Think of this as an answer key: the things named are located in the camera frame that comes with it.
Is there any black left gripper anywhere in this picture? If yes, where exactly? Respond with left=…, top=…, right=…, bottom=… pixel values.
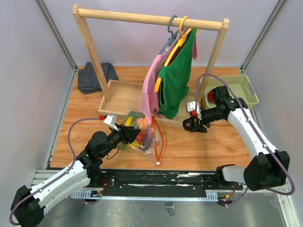
left=100, top=123, right=141, bottom=157

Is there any clear zip top bag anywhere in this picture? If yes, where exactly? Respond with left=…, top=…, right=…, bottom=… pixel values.
left=119, top=111, right=164, bottom=166

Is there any small dark fake plum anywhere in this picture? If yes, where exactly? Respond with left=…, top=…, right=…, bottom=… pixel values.
left=182, top=118, right=195, bottom=131

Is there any dark purple fake eggplant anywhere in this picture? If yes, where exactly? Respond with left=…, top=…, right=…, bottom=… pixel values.
left=143, top=129, right=153, bottom=146

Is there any red fake apple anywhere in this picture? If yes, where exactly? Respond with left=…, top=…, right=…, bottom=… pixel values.
left=207, top=91, right=214, bottom=103

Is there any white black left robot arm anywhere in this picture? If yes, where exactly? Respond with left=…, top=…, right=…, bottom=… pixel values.
left=9, top=124, right=140, bottom=227

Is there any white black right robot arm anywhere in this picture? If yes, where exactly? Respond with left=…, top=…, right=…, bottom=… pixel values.
left=183, top=86, right=290, bottom=191

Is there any yellow fake banana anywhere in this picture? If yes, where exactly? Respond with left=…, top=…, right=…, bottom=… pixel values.
left=125, top=116, right=133, bottom=126

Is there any red fake chili pepper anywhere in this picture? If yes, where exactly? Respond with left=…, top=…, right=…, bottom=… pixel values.
left=136, top=131, right=145, bottom=142

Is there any orange fake peach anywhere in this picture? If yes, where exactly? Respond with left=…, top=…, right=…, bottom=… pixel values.
left=136, top=117, right=149, bottom=131

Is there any green fake lettuce leaf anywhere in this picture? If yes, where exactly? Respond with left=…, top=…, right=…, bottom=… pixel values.
left=124, top=111, right=145, bottom=128

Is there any pink shirt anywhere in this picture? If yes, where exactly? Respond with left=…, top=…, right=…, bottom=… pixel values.
left=140, top=28, right=188, bottom=122

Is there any wooden clothes rack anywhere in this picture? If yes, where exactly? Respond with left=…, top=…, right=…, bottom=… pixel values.
left=72, top=4, right=230, bottom=128

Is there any green sleeveless shirt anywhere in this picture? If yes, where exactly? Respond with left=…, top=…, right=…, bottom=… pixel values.
left=158, top=29, right=197, bottom=119

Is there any light green plastic basket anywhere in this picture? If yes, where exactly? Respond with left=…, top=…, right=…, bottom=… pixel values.
left=202, top=75, right=259, bottom=109

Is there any dark grey folded cloth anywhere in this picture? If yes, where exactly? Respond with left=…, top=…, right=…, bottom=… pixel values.
left=78, top=62, right=119, bottom=94

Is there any grey-green clothes hanger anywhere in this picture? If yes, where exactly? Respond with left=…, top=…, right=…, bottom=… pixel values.
left=159, top=15, right=178, bottom=55

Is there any yellow clothes hanger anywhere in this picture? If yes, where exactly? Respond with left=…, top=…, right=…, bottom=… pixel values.
left=154, top=15, right=197, bottom=92

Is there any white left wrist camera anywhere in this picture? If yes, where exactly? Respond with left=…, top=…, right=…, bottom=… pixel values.
left=103, top=113, right=119, bottom=131

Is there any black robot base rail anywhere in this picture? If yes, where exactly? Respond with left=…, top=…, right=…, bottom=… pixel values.
left=87, top=169, right=243, bottom=198

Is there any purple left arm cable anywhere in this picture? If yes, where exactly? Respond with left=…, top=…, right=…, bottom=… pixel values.
left=9, top=115, right=105, bottom=225

